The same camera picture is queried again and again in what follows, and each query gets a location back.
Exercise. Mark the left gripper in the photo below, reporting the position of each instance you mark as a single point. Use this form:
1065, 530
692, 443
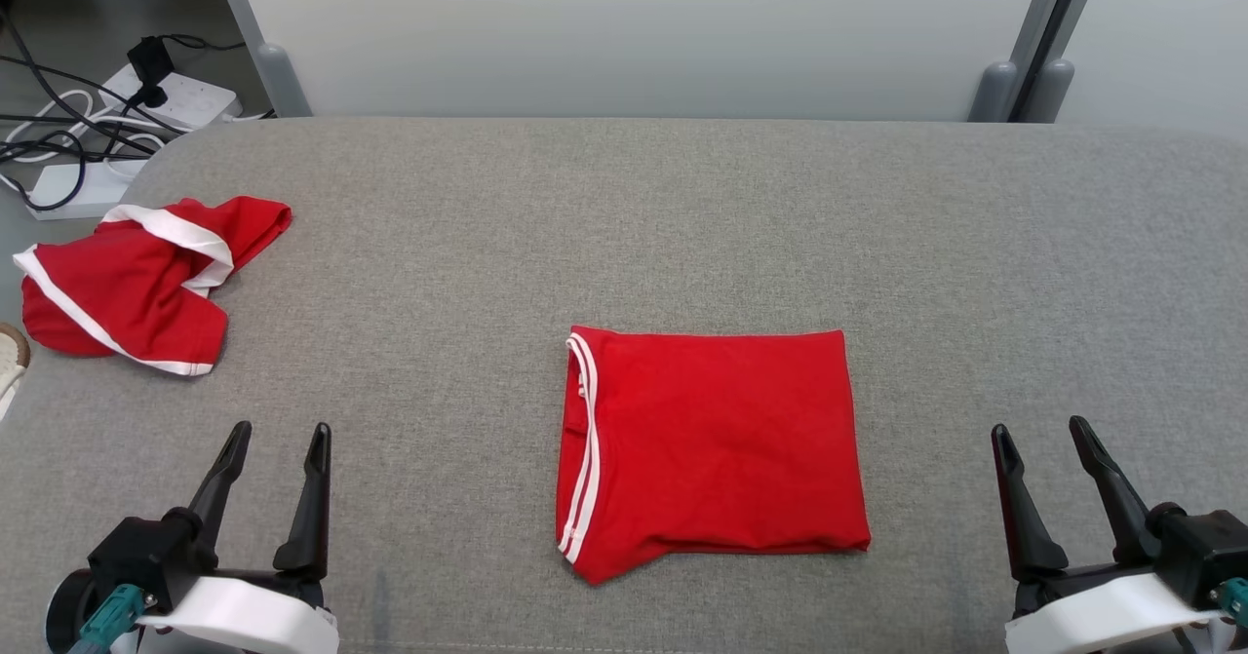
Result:
244, 615

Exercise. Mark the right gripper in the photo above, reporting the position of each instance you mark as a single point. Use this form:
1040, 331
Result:
1102, 615

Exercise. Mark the red shorts wide white stripes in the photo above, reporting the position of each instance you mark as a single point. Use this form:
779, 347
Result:
117, 284

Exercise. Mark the red shorts thin stripes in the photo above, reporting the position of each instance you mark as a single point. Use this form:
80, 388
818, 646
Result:
721, 440

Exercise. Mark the plain white power strip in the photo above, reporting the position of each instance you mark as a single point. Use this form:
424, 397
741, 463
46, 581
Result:
68, 191

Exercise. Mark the white power strip with sockets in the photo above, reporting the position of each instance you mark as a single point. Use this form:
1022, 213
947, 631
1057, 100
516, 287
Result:
190, 103

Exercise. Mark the black plug adapter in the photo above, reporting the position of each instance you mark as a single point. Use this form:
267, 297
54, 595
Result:
151, 64

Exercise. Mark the white partition panel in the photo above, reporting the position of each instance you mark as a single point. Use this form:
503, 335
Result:
1170, 30
634, 30

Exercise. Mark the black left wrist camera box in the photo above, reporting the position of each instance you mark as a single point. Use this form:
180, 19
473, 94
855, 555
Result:
146, 552

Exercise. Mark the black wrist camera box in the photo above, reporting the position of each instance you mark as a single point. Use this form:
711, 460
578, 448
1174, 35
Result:
146, 552
1204, 547

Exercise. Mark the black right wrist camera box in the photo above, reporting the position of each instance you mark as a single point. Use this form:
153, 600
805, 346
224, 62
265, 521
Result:
1204, 547

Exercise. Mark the teal right camera connector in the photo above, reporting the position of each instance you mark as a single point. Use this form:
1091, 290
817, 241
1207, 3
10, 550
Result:
1236, 597

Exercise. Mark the teal camera connector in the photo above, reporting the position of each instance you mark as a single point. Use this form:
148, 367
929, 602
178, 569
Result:
1236, 597
112, 613

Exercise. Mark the teal left camera connector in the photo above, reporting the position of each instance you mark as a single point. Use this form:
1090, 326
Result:
112, 613

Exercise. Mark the grey metal partition post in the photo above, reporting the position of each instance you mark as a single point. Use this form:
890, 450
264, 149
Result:
278, 74
1048, 89
994, 89

